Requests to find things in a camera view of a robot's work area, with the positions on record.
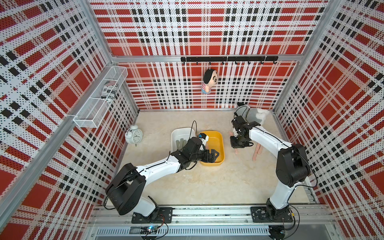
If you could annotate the white wire wall basket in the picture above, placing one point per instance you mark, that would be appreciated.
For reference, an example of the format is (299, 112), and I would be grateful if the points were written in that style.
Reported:
(93, 111)

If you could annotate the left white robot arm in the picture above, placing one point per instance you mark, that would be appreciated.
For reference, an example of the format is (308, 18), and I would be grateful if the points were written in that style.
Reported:
(125, 191)

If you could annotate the cartoon boy doll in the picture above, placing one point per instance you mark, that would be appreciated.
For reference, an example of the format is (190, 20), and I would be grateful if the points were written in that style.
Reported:
(210, 79)

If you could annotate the white storage box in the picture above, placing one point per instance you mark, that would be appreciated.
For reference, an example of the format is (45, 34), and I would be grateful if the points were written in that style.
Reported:
(180, 137)

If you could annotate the striped can in basket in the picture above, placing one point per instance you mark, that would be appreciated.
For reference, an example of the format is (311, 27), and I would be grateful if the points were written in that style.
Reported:
(109, 91)

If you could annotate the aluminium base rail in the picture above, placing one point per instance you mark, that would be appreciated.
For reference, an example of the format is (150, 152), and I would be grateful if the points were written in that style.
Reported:
(301, 222)

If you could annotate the yellow storage box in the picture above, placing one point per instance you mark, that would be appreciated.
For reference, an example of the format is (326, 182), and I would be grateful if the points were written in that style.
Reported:
(215, 142)

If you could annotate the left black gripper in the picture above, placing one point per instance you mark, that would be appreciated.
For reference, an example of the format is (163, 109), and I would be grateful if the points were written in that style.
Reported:
(212, 159)

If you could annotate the grey plush dog toy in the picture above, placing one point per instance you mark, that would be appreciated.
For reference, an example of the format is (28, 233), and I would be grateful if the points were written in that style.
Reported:
(251, 114)

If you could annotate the white alarm clock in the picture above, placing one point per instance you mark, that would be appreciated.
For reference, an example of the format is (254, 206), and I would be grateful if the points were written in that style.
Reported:
(134, 135)

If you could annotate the black hook rail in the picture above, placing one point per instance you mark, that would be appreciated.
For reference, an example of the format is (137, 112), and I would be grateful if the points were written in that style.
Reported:
(260, 59)

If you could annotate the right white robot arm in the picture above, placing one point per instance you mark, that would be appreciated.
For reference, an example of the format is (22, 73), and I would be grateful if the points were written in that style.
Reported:
(292, 163)

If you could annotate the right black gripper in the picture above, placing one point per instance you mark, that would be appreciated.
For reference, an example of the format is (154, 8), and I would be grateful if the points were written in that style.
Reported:
(234, 145)

